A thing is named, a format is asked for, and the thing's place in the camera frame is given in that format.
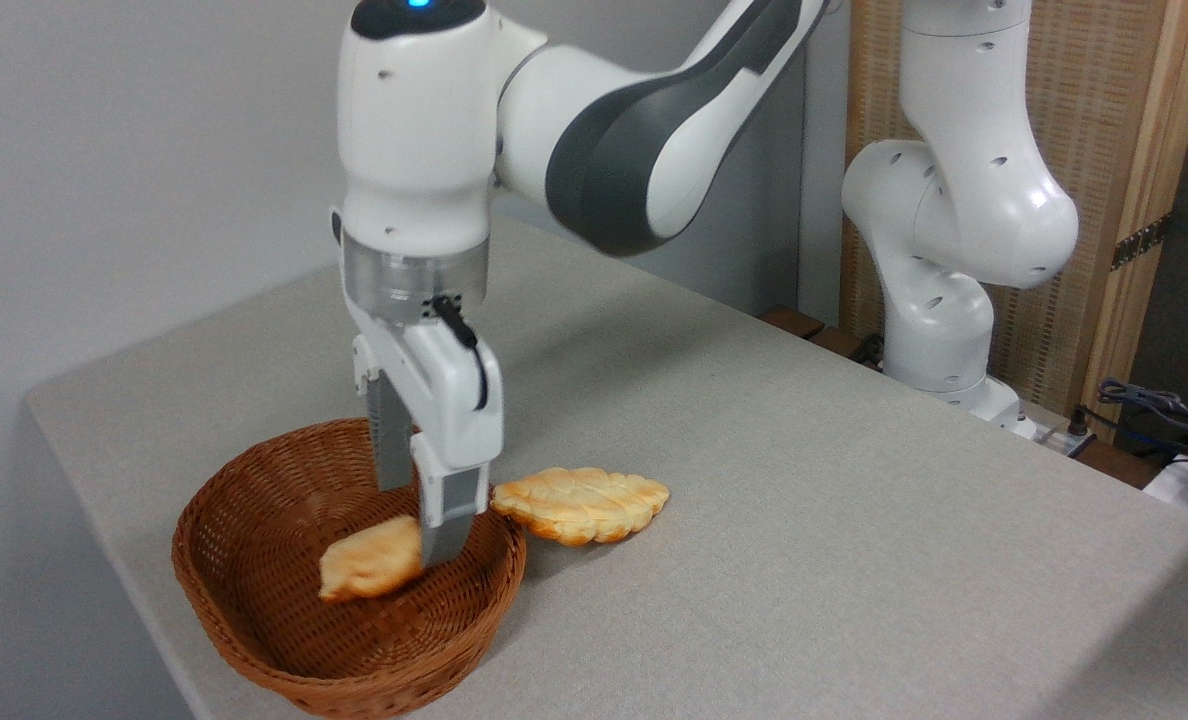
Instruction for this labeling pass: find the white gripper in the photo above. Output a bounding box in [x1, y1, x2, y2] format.
[331, 205, 505, 569]

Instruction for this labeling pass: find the round golden bread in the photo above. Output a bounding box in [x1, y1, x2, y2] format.
[318, 514, 426, 604]

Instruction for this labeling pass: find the leaf-shaped golden bread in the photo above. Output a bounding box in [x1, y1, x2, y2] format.
[491, 466, 671, 547]

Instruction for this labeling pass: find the brown wicker basket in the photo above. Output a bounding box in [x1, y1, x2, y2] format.
[171, 417, 529, 720]

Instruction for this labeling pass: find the brown wooden ledge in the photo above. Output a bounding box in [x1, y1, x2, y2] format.
[759, 307, 887, 373]

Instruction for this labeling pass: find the dark metal screen hinge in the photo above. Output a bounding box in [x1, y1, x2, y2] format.
[1111, 213, 1172, 271]

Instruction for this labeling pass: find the wooden woven folding screen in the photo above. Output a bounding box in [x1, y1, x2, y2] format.
[839, 0, 1188, 443]

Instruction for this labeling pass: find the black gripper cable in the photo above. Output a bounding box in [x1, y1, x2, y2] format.
[432, 295, 489, 413]

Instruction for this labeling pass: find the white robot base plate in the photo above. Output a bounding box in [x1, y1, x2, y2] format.
[1009, 398, 1097, 459]

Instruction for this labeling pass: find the black and blue cable bundle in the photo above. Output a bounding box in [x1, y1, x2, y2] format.
[1097, 378, 1188, 463]

